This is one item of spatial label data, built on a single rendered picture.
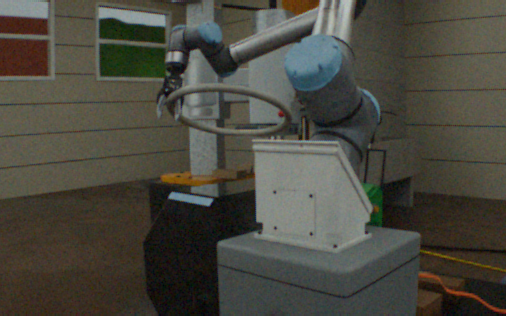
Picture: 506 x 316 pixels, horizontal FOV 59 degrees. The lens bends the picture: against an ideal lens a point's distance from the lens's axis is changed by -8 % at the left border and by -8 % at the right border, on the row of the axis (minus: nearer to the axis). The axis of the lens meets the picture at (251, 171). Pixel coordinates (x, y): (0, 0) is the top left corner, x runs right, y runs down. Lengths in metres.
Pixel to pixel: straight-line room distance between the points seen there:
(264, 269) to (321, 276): 0.16
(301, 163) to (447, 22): 6.20
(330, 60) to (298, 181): 0.30
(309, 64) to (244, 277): 0.54
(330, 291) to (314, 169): 0.29
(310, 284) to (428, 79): 6.32
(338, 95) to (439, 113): 6.02
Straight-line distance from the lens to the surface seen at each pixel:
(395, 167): 5.59
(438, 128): 7.19
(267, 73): 2.41
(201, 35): 1.82
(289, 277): 1.11
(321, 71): 1.15
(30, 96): 8.29
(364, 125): 1.28
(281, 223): 1.21
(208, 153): 3.17
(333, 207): 1.12
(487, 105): 6.96
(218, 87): 1.65
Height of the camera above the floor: 1.17
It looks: 7 degrees down
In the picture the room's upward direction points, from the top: 1 degrees counter-clockwise
